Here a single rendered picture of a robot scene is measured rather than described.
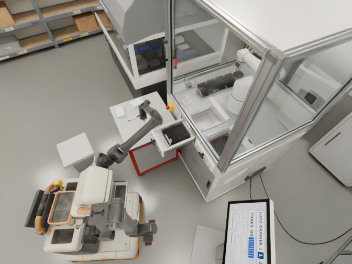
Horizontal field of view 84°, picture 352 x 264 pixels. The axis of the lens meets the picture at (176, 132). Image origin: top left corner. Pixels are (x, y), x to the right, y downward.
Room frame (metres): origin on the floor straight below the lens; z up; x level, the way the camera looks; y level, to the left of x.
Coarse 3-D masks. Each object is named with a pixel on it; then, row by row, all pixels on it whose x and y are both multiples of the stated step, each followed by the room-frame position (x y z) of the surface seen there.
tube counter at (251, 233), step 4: (248, 232) 0.18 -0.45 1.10; (252, 232) 0.18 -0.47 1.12; (248, 236) 0.16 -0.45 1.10; (252, 236) 0.16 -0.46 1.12; (248, 240) 0.14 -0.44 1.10; (252, 240) 0.14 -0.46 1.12; (248, 244) 0.12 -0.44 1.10; (252, 244) 0.12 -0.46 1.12; (248, 248) 0.10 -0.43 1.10; (252, 248) 0.10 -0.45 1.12; (248, 252) 0.08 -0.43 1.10; (252, 252) 0.08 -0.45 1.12; (248, 256) 0.06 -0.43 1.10; (252, 256) 0.06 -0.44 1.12; (248, 260) 0.04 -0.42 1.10; (252, 260) 0.04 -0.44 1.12
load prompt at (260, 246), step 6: (258, 210) 0.30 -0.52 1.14; (264, 210) 0.29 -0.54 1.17; (258, 216) 0.26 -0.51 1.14; (264, 216) 0.26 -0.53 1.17; (258, 222) 0.23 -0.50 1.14; (264, 222) 0.23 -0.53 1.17; (258, 228) 0.20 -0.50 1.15; (264, 228) 0.19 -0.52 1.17; (258, 234) 0.17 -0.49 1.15; (264, 234) 0.16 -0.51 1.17; (258, 240) 0.13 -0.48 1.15; (264, 240) 0.13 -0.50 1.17; (258, 246) 0.11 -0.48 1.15; (264, 246) 0.10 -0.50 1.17; (258, 252) 0.07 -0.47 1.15; (264, 252) 0.07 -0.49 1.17; (258, 258) 0.05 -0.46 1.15; (264, 258) 0.05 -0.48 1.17
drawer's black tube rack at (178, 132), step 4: (180, 124) 1.16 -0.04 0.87; (164, 128) 1.08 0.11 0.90; (168, 128) 1.09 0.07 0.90; (172, 128) 1.10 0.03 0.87; (176, 128) 1.09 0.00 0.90; (180, 128) 1.09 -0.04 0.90; (184, 128) 1.09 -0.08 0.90; (168, 132) 1.04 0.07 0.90; (172, 132) 1.04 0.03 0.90; (176, 132) 1.04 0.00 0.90; (180, 132) 1.04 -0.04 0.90; (184, 132) 1.05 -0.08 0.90; (188, 132) 1.05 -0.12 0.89; (164, 136) 1.01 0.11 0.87; (168, 136) 1.01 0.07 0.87; (172, 136) 1.01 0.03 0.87; (176, 136) 1.00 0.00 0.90; (180, 136) 1.00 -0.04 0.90; (184, 136) 1.00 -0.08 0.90; (188, 136) 1.02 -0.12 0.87; (172, 140) 0.97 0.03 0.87; (176, 140) 0.95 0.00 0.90; (180, 140) 0.97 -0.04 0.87; (172, 144) 0.93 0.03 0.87
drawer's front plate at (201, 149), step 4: (196, 140) 0.94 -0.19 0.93; (196, 144) 0.92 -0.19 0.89; (200, 144) 0.90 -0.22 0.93; (196, 148) 0.91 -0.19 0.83; (200, 148) 0.87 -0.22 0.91; (204, 152) 0.82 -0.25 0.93; (204, 156) 0.80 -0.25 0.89; (208, 156) 0.78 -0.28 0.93; (204, 160) 0.79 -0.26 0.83; (208, 160) 0.75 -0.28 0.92; (208, 164) 0.73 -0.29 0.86; (212, 164) 0.70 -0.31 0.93; (212, 168) 0.69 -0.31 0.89
